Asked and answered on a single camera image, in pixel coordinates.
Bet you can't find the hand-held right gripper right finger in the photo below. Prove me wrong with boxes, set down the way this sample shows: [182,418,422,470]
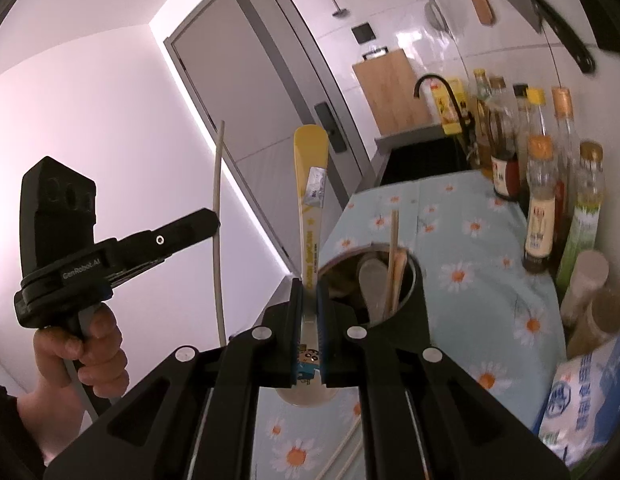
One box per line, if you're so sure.
[316,277,570,480]

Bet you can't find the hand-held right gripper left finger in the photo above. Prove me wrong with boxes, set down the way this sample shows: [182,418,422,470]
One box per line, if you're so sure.
[42,276,307,480]

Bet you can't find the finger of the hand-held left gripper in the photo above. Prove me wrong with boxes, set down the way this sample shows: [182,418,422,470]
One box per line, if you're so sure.
[110,208,221,288]

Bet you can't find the black cylindrical utensil holder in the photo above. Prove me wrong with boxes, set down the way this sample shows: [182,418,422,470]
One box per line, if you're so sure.
[317,242,431,356]

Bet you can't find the plain white spoon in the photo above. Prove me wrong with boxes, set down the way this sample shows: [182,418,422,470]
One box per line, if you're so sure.
[357,257,391,323]

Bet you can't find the bunch of wooden chopsticks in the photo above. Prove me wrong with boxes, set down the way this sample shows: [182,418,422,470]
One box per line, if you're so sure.
[317,210,408,480]

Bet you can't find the yellow handled printed spoon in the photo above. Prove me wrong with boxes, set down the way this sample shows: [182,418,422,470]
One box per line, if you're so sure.
[275,125,341,408]

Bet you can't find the person's left forearm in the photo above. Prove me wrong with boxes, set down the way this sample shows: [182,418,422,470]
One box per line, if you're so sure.
[15,375,98,466]

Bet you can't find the person's left hand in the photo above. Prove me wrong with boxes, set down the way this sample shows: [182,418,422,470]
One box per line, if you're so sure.
[32,305,130,401]

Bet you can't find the grey door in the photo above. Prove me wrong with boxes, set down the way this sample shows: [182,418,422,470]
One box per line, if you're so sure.
[165,0,385,281]

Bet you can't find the light blue daisy tablecloth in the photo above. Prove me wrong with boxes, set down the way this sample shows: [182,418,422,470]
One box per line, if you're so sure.
[255,170,570,480]

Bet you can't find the stainless steel sink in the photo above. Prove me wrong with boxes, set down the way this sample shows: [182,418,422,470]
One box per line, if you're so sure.
[375,125,483,187]

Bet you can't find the wooden cutting board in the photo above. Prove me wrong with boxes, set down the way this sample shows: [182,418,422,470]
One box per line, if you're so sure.
[352,45,433,134]

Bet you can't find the row of condiment bottles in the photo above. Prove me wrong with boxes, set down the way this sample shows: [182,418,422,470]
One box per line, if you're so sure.
[472,69,604,286]

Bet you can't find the white and blue bag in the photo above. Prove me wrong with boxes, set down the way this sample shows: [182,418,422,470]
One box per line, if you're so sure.
[537,332,620,466]

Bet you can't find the white powder jar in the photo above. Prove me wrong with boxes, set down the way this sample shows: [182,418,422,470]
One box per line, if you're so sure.
[560,250,610,328]

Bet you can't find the yellow oil jug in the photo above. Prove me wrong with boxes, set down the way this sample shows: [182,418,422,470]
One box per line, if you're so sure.
[430,77,473,136]

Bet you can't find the brown spice jar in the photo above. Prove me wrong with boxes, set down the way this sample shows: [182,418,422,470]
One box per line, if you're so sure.
[567,285,620,361]

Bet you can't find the black curved faucet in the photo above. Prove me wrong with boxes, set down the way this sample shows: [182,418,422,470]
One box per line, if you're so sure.
[414,74,478,171]

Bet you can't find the black door lock handle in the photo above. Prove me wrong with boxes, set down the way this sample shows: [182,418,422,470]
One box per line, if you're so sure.
[314,101,348,153]

